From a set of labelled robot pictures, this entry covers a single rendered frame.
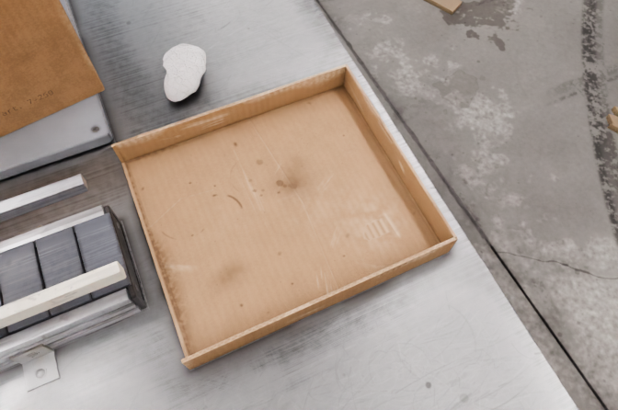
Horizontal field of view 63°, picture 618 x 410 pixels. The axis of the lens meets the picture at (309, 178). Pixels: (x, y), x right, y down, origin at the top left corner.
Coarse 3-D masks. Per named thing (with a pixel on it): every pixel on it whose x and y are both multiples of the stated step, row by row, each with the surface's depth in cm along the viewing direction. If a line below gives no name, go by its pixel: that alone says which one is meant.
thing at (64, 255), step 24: (48, 240) 51; (72, 240) 51; (96, 240) 51; (0, 264) 50; (24, 264) 50; (48, 264) 50; (72, 264) 50; (96, 264) 50; (120, 264) 50; (0, 288) 49; (24, 288) 49; (120, 288) 49; (48, 312) 48; (0, 336) 46
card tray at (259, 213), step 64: (192, 128) 61; (256, 128) 64; (320, 128) 64; (384, 128) 60; (192, 192) 59; (256, 192) 59; (320, 192) 59; (384, 192) 60; (192, 256) 55; (256, 256) 55; (320, 256) 56; (384, 256) 56; (192, 320) 52; (256, 320) 52
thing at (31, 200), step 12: (60, 180) 45; (72, 180) 45; (84, 180) 46; (36, 192) 44; (48, 192) 44; (60, 192) 45; (72, 192) 45; (0, 204) 44; (12, 204) 44; (24, 204) 44; (36, 204) 45; (48, 204) 45; (0, 216) 44; (12, 216) 44
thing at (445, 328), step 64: (128, 0) 74; (192, 0) 75; (256, 0) 75; (128, 64) 69; (256, 64) 69; (320, 64) 69; (128, 128) 64; (0, 192) 59; (128, 192) 59; (448, 256) 56; (128, 320) 52; (320, 320) 53; (384, 320) 53; (448, 320) 53; (512, 320) 53; (0, 384) 49; (64, 384) 49; (128, 384) 49; (192, 384) 49; (256, 384) 50; (320, 384) 50; (384, 384) 50; (448, 384) 50; (512, 384) 50
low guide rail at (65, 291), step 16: (96, 272) 46; (112, 272) 46; (48, 288) 45; (64, 288) 45; (80, 288) 45; (96, 288) 47; (16, 304) 44; (32, 304) 44; (48, 304) 45; (0, 320) 44; (16, 320) 45
